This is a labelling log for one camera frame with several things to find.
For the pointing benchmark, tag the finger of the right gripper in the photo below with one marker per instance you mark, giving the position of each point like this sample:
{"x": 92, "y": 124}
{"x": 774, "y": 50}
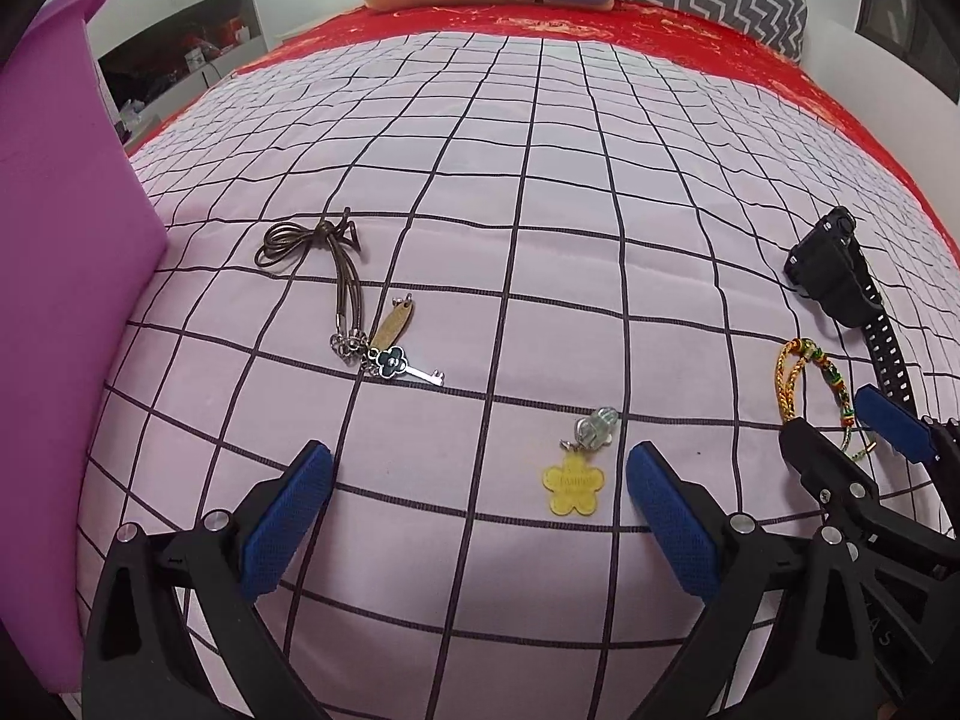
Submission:
{"x": 925, "y": 440}
{"x": 830, "y": 477}

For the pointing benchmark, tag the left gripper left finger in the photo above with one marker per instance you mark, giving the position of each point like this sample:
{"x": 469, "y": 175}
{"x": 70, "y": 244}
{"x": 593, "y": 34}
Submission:
{"x": 139, "y": 661}

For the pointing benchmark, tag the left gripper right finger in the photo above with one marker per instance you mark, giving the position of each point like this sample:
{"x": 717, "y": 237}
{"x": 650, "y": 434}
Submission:
{"x": 783, "y": 632}

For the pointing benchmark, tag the black digital wristwatch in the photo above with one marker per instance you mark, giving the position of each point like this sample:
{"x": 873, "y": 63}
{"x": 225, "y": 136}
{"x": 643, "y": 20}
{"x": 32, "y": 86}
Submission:
{"x": 828, "y": 266}

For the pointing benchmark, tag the red patterned bed sheet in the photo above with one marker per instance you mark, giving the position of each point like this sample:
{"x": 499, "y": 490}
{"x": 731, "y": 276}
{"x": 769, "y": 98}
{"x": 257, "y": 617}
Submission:
{"x": 687, "y": 41}

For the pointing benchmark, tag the pink grid bed cover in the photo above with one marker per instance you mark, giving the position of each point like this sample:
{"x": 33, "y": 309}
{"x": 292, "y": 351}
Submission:
{"x": 435, "y": 253}

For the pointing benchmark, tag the purple plastic bin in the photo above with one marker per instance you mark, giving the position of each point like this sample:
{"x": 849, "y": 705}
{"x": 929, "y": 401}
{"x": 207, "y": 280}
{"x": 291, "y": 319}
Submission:
{"x": 79, "y": 243}

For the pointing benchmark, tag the dark window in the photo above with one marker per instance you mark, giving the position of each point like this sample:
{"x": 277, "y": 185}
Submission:
{"x": 904, "y": 29}

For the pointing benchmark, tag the white wardrobe with niche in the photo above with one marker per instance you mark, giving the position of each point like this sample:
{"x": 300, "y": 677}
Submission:
{"x": 157, "y": 56}

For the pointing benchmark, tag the yellow flower charm keychain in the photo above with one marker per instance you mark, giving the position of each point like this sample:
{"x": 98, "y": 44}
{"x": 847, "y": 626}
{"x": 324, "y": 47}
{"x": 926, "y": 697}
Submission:
{"x": 574, "y": 484}

